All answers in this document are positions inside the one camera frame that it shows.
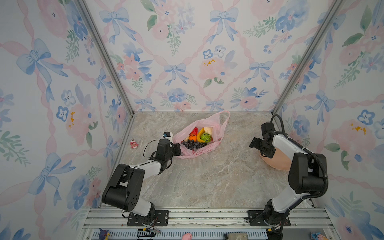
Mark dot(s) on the aluminium corner post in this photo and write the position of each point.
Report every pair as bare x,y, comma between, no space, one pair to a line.
95,34
330,15

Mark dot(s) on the fake orange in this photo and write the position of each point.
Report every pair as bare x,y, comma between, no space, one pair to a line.
193,138

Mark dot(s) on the pink toy at front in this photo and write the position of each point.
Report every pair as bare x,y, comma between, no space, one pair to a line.
187,236

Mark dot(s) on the purple toy at front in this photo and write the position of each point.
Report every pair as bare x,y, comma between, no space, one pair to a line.
104,234

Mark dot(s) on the aluminium rail frame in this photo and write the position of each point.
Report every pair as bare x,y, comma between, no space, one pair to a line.
206,224

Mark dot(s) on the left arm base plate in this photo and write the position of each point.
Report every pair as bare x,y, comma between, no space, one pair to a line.
157,218

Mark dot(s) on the pink plastic bag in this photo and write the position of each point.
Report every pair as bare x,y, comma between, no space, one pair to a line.
217,121

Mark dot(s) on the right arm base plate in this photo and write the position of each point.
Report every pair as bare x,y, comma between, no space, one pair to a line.
258,218

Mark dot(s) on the small red white figurine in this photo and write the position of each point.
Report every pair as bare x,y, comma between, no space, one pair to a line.
134,144

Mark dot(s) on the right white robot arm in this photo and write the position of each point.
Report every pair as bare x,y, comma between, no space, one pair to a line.
307,178

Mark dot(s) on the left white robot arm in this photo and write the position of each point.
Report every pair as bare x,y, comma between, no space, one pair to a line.
124,187

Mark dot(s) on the right aluminium corner post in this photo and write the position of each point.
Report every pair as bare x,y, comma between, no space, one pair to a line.
330,15

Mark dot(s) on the grey box at front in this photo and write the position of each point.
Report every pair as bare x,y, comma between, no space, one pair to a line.
236,236

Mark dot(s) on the fake dark grapes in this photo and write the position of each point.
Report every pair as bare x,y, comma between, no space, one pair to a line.
194,145

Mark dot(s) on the fake green round fruit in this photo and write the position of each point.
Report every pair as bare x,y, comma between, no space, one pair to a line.
206,137

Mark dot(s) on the fake yellow banana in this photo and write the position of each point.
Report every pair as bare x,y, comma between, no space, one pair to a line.
199,136

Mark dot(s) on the colourful toy front right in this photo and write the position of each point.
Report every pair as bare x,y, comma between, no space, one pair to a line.
318,236

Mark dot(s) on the peach scalloped plastic bowl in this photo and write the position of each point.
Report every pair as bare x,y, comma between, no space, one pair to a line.
279,161

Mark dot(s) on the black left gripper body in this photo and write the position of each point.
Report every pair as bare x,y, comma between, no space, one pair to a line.
175,151

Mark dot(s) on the left aluminium corner post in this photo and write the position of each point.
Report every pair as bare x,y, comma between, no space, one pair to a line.
95,34

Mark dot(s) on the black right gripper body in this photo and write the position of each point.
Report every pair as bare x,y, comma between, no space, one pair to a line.
258,144

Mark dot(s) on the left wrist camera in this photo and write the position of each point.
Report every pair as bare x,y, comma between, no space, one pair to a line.
168,136

